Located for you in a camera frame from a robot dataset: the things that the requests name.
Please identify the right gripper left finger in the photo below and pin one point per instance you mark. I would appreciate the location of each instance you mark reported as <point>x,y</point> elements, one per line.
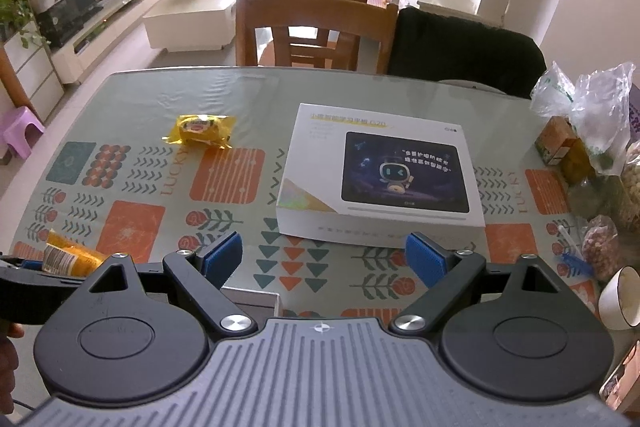
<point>195,279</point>

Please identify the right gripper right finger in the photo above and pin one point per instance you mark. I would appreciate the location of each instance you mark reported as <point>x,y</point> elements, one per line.
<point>452,279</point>

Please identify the orange snack packet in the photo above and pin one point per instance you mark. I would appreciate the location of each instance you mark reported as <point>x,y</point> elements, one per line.
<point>64,257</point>

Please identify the yellow snack packet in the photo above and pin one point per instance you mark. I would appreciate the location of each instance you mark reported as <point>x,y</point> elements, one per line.
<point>212,130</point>

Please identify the open white cardboard box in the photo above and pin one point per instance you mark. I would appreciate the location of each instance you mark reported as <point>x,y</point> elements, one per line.
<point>258,303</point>

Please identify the white tablet product box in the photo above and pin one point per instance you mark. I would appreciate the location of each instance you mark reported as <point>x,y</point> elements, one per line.
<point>371,179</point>

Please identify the blue white small brush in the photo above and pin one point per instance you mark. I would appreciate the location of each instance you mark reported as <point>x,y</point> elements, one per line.
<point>572,255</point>

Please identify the bag of nuts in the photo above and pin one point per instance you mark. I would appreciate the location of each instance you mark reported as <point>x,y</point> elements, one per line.
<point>601,248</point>

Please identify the purple plastic stool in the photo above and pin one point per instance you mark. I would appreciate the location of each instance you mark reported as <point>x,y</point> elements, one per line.
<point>14,126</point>

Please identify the orange green carton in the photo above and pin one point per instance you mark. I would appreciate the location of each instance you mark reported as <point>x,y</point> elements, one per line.
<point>555,140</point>

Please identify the clear plastic bag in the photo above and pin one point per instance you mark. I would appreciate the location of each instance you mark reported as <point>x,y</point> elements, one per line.
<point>597,108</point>

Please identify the black chair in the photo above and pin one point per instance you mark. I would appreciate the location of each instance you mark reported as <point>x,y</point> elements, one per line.
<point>434,48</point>

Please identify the white tv cabinet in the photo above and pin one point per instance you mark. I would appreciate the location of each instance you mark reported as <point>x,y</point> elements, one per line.
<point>97,36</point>

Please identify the white coffee table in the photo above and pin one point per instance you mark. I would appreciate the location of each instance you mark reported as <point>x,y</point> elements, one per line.
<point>190,25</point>

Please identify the wooden chair near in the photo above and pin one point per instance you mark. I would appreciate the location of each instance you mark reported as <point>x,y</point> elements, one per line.
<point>315,33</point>

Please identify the green potted plant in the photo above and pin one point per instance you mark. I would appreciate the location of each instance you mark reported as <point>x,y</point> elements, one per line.
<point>16,17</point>

